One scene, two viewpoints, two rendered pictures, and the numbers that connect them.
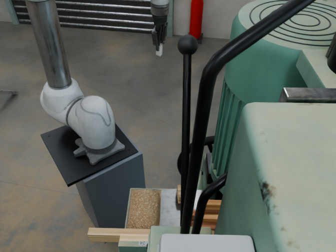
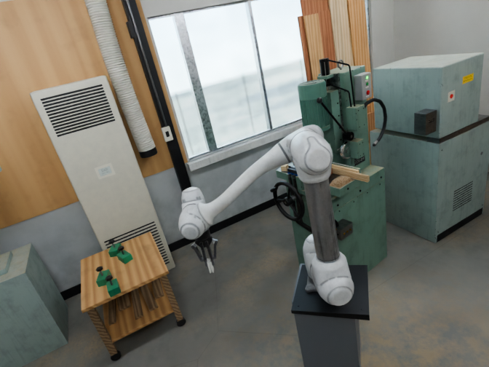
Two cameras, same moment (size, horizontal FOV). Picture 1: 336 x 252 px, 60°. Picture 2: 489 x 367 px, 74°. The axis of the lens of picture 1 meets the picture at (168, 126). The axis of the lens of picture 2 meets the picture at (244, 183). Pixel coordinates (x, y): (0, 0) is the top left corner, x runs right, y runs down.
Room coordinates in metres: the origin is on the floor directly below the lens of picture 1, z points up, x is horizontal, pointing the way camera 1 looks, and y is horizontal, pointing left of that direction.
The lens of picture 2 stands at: (1.93, 1.30, 1.85)
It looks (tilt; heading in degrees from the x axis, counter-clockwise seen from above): 24 degrees down; 238
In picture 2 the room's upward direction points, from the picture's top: 13 degrees counter-clockwise
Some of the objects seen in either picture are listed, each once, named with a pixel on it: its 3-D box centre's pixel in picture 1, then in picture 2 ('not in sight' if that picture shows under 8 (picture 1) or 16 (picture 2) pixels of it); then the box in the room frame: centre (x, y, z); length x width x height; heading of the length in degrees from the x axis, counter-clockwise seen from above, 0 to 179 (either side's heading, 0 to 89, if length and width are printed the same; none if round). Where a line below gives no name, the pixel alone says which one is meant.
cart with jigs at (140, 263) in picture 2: not in sight; (130, 286); (1.71, -0.97, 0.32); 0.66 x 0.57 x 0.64; 79
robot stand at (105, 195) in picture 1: (109, 183); (330, 323); (0.97, 0.33, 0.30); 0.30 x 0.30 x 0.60; 35
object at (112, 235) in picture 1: (202, 237); (330, 169); (0.36, -0.09, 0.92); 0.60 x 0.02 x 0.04; 89
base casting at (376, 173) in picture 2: not in sight; (335, 181); (0.23, -0.17, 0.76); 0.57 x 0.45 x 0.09; 179
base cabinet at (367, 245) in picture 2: not in sight; (338, 226); (0.24, -0.17, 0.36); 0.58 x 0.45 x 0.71; 179
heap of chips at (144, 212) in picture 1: (144, 206); (340, 179); (0.45, 0.07, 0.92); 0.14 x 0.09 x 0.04; 179
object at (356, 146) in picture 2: not in sight; (355, 148); (0.18, -0.01, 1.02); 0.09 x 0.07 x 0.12; 89
